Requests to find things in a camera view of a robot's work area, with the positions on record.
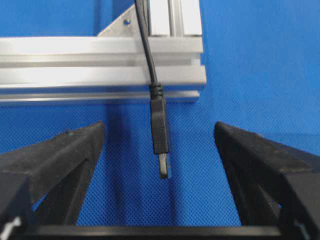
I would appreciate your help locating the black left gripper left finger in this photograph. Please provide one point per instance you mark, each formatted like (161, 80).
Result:
(46, 183)

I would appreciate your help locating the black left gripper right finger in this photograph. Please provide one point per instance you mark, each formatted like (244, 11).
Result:
(272, 184)

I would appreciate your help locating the silver aluminium extrusion frame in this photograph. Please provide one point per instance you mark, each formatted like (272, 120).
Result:
(110, 67)

